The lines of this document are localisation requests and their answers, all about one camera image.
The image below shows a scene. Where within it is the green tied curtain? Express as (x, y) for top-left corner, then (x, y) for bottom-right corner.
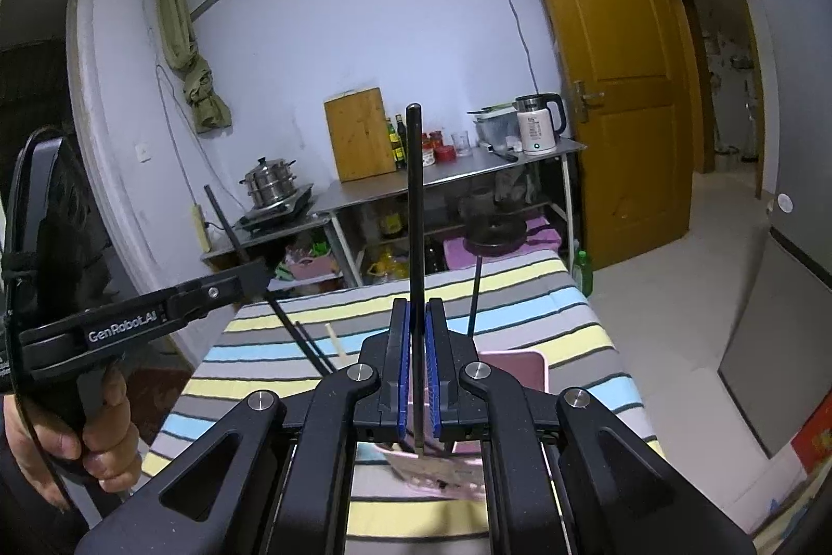
(154, 0), (233, 137)

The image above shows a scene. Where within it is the yellow wooden door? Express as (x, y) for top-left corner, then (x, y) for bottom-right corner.
(506, 0), (694, 271)

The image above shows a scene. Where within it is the grey refrigerator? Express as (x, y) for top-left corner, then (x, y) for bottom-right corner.
(717, 0), (832, 460)

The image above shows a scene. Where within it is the white electric kettle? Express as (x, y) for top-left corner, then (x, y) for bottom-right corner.
(515, 93), (566, 157)

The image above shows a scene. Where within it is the red sauce jar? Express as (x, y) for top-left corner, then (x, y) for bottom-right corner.
(422, 132), (457, 167)

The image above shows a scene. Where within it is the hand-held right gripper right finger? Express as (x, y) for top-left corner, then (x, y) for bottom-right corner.
(425, 298), (758, 555)

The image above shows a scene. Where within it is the stainless steamer pot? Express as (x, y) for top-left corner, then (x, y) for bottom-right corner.
(243, 156), (299, 209)

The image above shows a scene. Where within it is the yellow oil jug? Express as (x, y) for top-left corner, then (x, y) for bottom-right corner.
(367, 244), (411, 284)

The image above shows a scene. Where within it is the green plastic bottle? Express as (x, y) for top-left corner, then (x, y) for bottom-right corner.
(571, 249), (595, 298)

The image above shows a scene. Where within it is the steel kitchen shelf table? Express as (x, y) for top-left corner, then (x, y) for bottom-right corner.
(198, 135), (589, 291)

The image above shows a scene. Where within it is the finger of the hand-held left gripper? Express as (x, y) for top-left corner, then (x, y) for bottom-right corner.
(165, 257), (272, 325)

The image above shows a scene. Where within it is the pink utensil holder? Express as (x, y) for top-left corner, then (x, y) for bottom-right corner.
(354, 350), (553, 499)

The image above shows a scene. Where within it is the wooden cutting board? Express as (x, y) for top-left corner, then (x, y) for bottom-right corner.
(323, 86), (399, 184)

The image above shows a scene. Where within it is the red box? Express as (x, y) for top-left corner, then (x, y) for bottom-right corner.
(789, 397), (832, 476)

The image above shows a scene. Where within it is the person's left hand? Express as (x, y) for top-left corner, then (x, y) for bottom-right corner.
(2, 365), (142, 512)

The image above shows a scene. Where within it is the pink cloth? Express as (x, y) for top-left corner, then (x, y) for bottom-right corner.
(443, 215), (562, 271)

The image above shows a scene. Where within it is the striped bed sheet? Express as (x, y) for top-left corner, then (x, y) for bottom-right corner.
(139, 252), (665, 544)

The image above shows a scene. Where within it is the beige power strip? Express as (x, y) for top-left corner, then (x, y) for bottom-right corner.
(192, 203), (213, 255)

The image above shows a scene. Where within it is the black pan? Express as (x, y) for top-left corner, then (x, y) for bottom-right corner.
(464, 213), (528, 258)

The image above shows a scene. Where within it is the pink basket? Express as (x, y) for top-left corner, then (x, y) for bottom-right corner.
(284, 248), (340, 281)

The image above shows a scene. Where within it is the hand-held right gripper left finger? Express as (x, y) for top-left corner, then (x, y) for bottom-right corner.
(74, 298), (412, 555)

